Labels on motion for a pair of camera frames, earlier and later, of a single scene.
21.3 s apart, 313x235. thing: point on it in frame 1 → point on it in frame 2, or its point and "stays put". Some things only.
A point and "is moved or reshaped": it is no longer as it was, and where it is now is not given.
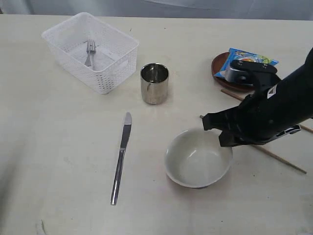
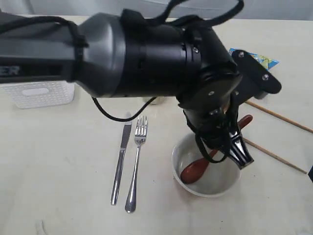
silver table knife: [126, 129] stays put
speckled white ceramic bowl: [195, 158] is moved or reshaped
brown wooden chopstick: [278, 157] stays put
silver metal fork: [91, 49] is moved or reshaped
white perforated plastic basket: [113, 63] is moved or reshaped
